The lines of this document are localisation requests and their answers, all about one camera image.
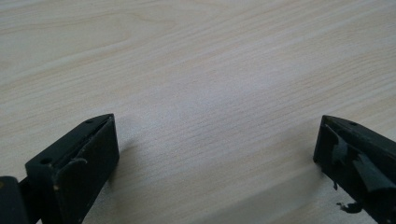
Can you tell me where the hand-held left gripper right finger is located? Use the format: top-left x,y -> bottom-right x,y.
313,115 -> 396,224

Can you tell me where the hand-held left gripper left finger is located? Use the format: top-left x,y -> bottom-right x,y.
24,113 -> 120,224

